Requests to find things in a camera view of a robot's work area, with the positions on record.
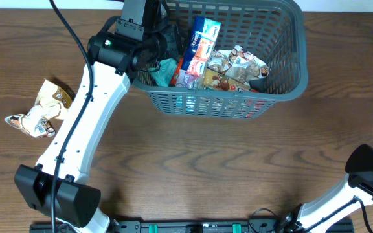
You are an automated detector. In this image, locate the white light-blue small packet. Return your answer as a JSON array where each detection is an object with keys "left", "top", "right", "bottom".
[{"left": 148, "top": 58, "right": 177, "bottom": 87}]

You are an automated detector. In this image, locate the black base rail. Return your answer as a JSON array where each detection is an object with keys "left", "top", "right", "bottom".
[{"left": 29, "top": 217, "right": 354, "bottom": 233}]

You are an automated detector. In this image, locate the red orange pasta package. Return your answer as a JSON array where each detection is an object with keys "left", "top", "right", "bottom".
[{"left": 166, "top": 57, "right": 262, "bottom": 94}]

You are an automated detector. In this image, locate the Kleenex tissue multipack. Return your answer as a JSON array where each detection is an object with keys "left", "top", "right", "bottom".
[{"left": 175, "top": 16, "right": 221, "bottom": 89}]

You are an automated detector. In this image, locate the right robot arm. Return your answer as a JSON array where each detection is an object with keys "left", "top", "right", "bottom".
[{"left": 275, "top": 144, "right": 373, "bottom": 232}]

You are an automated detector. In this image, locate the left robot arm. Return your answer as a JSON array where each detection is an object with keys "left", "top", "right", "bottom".
[{"left": 14, "top": 25, "right": 182, "bottom": 232}]

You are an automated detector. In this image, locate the cream snack bag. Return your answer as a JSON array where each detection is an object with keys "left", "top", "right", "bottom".
[
  {"left": 225, "top": 45, "right": 269, "bottom": 86},
  {"left": 207, "top": 50, "right": 231, "bottom": 74},
  {"left": 5, "top": 80, "right": 73, "bottom": 138}
]

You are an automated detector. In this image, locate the grey plastic lattice basket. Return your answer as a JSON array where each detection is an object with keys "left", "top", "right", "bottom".
[{"left": 133, "top": 0, "right": 308, "bottom": 119}]

